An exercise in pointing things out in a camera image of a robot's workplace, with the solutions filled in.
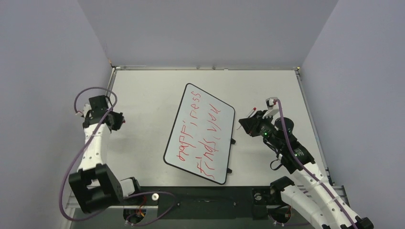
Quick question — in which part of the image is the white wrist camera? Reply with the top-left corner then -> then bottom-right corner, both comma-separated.
262,97 -> 279,119
75,110 -> 85,118

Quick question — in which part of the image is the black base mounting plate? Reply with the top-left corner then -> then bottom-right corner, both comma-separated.
121,186 -> 291,222

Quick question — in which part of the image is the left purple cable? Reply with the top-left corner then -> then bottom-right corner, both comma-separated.
59,87 -> 177,227

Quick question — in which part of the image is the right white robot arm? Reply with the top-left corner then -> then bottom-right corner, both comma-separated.
238,111 -> 374,229

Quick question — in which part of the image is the white marker pen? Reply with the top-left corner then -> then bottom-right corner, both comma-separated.
237,107 -> 256,130

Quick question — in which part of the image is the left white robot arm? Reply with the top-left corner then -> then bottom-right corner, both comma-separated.
68,95 -> 143,214

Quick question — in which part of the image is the white whiteboard with black frame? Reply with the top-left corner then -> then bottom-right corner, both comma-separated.
163,83 -> 235,185

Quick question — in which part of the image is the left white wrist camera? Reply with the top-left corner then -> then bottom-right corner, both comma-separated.
75,110 -> 85,118

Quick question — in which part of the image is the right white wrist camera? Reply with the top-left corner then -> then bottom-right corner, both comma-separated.
262,97 -> 279,119

